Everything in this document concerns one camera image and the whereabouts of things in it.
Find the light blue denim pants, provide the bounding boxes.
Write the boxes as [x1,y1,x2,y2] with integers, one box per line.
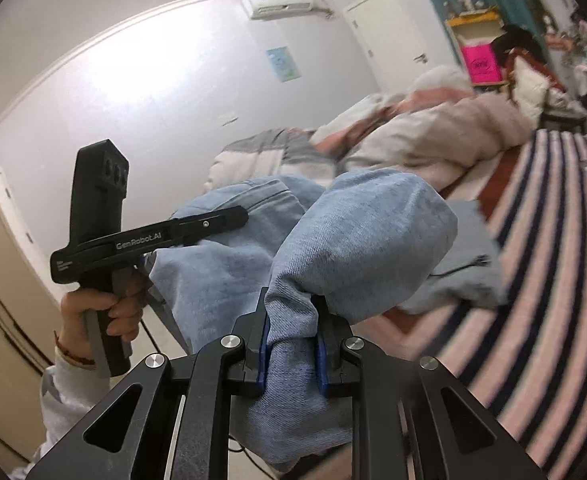
[147,169,457,471]

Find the person's left hand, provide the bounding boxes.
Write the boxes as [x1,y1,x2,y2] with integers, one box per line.
[56,271,148,367]

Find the grey star-patterned left sleeve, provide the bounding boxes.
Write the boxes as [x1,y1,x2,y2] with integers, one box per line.
[10,350,110,479]

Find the grey folded garment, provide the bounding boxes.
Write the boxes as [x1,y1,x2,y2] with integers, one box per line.
[400,200,506,315]

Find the striped pink navy blanket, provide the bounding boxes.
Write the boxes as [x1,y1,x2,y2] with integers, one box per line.
[354,130,587,479]

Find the pink beige crumpled duvet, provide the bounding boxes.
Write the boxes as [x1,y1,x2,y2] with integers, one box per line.
[205,65,533,191]

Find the white air conditioner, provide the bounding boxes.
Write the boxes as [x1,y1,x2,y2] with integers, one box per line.
[242,0,333,21]

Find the white door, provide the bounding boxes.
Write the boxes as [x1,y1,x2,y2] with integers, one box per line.
[343,0,435,93]

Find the pile of clothes on chair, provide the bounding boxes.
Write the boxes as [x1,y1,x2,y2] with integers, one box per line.
[490,24,587,133]

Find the yellow shelf cabinet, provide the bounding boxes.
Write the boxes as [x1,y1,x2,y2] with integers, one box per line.
[444,8,505,91]

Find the blue wall poster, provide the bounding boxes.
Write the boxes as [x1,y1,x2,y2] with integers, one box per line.
[266,47,301,82]

